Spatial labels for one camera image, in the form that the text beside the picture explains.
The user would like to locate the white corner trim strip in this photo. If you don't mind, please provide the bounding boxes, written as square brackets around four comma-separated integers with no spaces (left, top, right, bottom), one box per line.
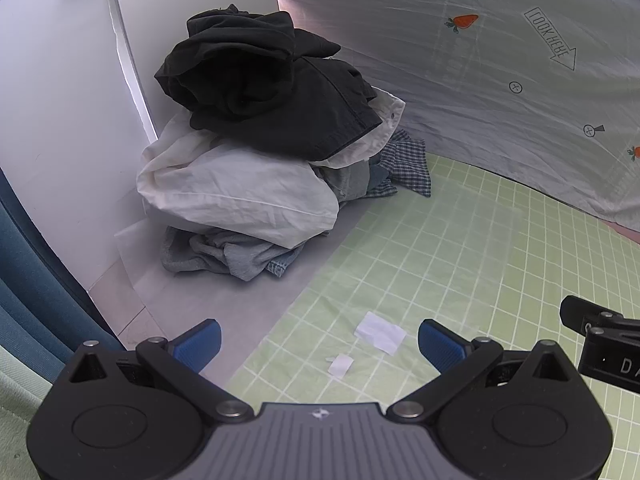
[99,0,161,142]

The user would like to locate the grey printed sheet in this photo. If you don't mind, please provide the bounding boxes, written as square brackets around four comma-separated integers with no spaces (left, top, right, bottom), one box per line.
[270,0,640,235]

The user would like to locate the faded blue jeans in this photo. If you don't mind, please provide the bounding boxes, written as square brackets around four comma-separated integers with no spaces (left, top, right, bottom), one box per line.
[159,226,307,282]

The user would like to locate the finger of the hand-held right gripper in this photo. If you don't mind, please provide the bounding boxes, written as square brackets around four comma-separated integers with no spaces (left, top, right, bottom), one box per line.
[559,295,640,335]

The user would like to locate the blue plaid shirt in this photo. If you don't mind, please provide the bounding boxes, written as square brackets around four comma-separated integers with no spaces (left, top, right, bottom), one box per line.
[367,129,434,199]

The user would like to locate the pink cloth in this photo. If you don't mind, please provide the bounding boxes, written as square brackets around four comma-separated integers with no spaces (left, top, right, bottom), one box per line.
[602,219,640,247]

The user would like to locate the large white paper scrap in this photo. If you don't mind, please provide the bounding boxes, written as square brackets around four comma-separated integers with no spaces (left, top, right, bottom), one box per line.
[354,311,406,357]

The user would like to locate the black garment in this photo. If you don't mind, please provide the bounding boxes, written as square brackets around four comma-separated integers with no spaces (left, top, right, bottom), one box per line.
[154,4,342,122]

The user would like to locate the small white paper scrap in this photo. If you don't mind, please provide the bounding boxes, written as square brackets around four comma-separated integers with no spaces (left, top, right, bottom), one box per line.
[324,353,354,379]

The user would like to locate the grey garment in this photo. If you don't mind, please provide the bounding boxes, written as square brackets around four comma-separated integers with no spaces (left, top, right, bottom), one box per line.
[311,159,392,207]

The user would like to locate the white shirt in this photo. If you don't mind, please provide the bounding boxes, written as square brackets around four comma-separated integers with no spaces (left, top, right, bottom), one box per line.
[136,86,407,252]

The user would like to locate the pale green cloth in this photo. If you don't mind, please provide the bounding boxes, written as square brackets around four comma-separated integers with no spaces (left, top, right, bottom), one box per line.
[0,347,57,463]

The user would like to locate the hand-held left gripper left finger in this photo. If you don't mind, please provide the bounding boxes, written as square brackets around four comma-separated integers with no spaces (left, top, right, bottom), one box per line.
[67,319,254,424]

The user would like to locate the dark grey pants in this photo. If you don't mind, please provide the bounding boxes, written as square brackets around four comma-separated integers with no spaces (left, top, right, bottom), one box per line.
[187,56,384,162]

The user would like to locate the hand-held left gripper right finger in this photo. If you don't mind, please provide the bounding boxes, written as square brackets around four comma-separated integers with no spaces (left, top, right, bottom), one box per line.
[386,319,582,422]

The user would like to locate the blue curtain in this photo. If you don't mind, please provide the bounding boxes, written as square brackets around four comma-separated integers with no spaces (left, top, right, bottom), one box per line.
[0,169,127,387]

